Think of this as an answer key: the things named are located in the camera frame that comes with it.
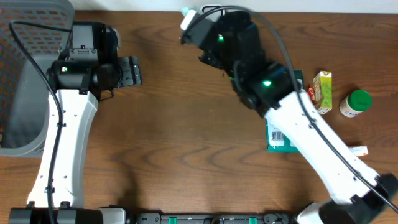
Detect green tea carton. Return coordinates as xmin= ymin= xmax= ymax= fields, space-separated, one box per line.
xmin=313 ymin=71 xmax=333 ymax=114

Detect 3M gloves package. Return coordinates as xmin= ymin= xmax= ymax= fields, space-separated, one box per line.
xmin=266 ymin=70 xmax=304 ymax=154

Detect green lid white jar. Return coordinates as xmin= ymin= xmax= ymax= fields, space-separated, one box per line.
xmin=339 ymin=89 xmax=373 ymax=118

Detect small orange box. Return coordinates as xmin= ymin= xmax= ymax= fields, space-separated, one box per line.
xmin=349 ymin=146 xmax=368 ymax=157

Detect light green tissue pack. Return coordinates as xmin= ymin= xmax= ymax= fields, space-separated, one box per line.
xmin=180 ymin=7 xmax=195 ymax=16

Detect red sachet stick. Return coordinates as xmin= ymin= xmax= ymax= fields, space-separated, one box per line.
xmin=307 ymin=85 xmax=315 ymax=104

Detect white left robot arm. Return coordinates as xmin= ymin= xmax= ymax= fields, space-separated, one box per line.
xmin=9 ymin=21 xmax=142 ymax=224

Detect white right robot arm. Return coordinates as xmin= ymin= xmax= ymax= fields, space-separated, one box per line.
xmin=180 ymin=6 xmax=397 ymax=223

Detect white barcode scanner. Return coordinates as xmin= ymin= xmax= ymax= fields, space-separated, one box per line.
xmin=200 ymin=4 xmax=221 ymax=13

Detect grey plastic basket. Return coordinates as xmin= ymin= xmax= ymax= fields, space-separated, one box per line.
xmin=1 ymin=0 xmax=75 ymax=157

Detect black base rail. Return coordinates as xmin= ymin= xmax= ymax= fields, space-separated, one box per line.
xmin=126 ymin=213 xmax=297 ymax=224

